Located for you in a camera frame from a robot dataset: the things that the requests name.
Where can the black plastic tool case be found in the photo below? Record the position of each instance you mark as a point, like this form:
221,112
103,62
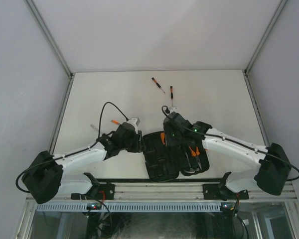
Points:
164,163

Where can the blue slotted cable duct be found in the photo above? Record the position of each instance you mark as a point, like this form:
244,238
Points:
127,207

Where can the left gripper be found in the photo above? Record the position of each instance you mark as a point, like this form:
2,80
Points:
138,144

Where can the small orange precision screwdriver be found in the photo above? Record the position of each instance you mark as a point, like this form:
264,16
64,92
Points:
158,85

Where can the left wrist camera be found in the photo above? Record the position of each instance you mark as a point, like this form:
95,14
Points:
134,122

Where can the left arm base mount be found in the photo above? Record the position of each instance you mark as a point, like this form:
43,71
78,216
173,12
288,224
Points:
96,190

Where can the small claw hammer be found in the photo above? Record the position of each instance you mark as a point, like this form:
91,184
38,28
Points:
188,170

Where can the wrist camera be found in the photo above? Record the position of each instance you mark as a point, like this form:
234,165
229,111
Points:
173,110
134,122

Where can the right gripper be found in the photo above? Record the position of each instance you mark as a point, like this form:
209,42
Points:
168,140

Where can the aluminium frame rail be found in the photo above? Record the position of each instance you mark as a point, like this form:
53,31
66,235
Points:
187,191

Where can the orange handled needle-nose pliers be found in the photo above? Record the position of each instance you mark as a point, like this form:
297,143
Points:
194,158

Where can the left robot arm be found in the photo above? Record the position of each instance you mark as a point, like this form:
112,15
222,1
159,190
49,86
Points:
50,175

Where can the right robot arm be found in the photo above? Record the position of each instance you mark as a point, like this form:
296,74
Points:
269,166

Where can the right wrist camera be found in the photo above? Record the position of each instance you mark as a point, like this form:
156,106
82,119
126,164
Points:
173,110

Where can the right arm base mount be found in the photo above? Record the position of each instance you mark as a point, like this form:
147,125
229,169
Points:
218,191

